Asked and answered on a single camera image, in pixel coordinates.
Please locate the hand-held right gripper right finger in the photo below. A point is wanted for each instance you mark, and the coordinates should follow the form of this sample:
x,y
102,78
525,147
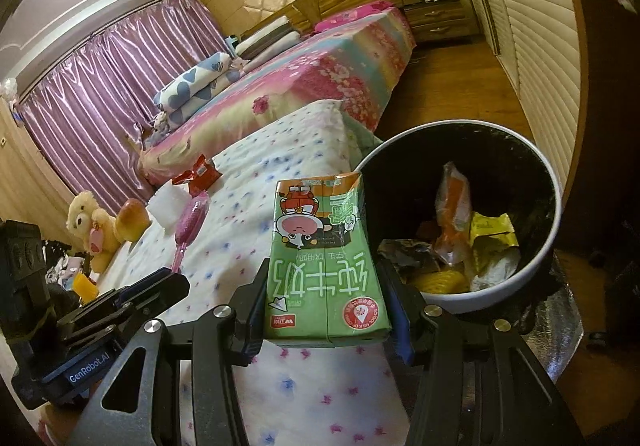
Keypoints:
x,y
404,348

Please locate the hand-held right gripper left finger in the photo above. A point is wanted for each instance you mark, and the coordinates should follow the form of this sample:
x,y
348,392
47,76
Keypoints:
x,y
252,321

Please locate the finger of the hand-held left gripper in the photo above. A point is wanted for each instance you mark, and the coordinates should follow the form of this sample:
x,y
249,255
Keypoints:
x,y
150,298
125,291

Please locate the green milk carton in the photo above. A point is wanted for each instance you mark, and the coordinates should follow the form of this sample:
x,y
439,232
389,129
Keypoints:
x,y
320,266

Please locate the white bin with black liner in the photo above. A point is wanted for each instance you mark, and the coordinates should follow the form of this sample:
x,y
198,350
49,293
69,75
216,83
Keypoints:
x,y
500,161

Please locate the person's left hand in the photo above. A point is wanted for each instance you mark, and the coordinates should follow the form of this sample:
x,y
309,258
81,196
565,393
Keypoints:
x,y
60,426

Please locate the orange cup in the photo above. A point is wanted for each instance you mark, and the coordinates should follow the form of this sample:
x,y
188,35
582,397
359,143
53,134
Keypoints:
x,y
85,288

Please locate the pile of clothes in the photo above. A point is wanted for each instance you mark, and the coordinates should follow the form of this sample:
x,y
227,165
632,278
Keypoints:
x,y
65,268

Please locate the brown bread plush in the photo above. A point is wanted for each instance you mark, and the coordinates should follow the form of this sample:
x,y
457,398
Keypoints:
x,y
132,221

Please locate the yellow bubble wrap piece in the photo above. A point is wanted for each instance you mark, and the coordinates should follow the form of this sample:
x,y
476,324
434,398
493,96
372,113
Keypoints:
x,y
440,282

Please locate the white floral quilt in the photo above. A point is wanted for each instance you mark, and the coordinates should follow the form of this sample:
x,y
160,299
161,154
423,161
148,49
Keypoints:
x,y
240,246

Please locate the cream teddy bear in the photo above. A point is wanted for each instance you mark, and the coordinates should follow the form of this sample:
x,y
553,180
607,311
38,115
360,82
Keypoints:
x,y
85,221

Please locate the pink hairbrush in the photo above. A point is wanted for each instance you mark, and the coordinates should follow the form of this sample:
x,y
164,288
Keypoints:
x,y
192,221

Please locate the dark crumpled packet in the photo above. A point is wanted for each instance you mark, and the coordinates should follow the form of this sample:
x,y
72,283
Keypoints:
x,y
407,258

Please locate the white foam block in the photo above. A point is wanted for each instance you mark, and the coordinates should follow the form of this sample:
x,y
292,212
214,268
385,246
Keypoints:
x,y
167,206

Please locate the red snack packet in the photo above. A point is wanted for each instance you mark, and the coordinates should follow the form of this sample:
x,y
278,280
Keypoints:
x,y
202,176

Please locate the orange clear plastic packet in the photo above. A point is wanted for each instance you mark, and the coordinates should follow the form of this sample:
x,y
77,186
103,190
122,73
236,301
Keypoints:
x,y
452,211

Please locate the yellow snack packet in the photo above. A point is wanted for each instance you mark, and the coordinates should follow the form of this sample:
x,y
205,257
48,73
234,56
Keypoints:
x,y
492,231

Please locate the silver foil mat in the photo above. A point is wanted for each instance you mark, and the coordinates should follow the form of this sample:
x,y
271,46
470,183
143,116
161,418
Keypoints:
x,y
565,321

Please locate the small white plush toy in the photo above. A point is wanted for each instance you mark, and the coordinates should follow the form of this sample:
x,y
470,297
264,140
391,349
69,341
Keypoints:
x,y
160,122

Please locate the purple curtain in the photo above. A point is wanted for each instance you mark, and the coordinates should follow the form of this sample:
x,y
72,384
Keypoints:
x,y
110,96

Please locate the heart pattern pillow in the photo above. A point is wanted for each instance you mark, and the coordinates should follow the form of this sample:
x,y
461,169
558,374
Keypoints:
x,y
195,86

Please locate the dark office chair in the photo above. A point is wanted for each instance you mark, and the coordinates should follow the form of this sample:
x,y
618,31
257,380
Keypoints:
x,y
617,276

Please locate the bed with pink floral sheet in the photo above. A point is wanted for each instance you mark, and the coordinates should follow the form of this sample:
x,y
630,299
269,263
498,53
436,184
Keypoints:
x,y
320,71

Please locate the grey striped pillow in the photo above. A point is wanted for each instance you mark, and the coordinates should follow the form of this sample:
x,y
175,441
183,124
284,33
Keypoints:
x,y
272,45

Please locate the white pillow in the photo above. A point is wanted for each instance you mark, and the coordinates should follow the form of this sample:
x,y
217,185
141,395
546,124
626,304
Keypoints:
x,y
262,32

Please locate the pink pillow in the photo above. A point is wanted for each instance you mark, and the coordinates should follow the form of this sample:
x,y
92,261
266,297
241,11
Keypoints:
x,y
350,16

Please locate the wooden nightstand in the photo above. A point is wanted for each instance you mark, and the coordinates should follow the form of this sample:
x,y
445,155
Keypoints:
x,y
440,21

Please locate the cream louvered wardrobe doors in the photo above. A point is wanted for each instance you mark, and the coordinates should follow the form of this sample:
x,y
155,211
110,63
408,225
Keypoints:
x,y
520,26

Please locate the dark wooden wardrobe panel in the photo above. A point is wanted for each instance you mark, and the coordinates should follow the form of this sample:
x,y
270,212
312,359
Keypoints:
x,y
605,66

